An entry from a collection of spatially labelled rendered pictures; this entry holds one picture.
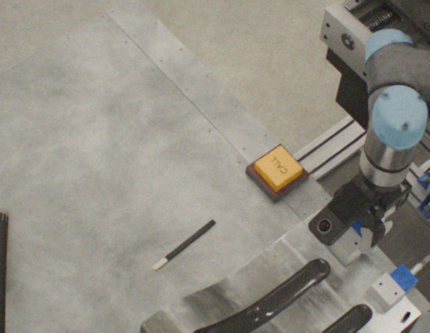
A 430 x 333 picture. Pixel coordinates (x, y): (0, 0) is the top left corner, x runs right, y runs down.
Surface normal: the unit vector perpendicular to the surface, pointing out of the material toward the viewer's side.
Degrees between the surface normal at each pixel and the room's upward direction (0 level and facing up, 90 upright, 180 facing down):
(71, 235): 0
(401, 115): 1
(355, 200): 29
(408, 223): 0
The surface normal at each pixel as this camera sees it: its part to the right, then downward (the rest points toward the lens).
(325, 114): 0.06, -0.52
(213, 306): 0.42, -0.70
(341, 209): -0.35, -0.24
